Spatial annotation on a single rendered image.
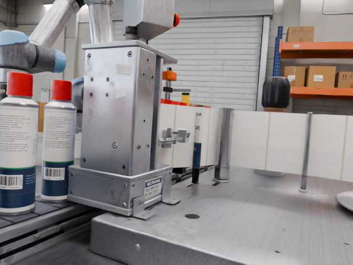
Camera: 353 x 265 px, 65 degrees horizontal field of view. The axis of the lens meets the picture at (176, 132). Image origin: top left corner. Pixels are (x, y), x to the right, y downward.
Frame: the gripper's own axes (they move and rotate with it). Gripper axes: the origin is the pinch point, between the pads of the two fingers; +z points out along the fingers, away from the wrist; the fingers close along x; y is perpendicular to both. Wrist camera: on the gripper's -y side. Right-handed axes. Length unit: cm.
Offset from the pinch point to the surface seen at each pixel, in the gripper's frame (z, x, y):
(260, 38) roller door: -162, -67, 455
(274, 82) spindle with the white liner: -26, -74, 24
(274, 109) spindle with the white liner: -18, -75, 24
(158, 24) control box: -39, -42, 10
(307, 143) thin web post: -10, -81, 6
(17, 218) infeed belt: 2, -39, -33
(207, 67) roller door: -109, 25, 455
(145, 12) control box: -41, -39, 7
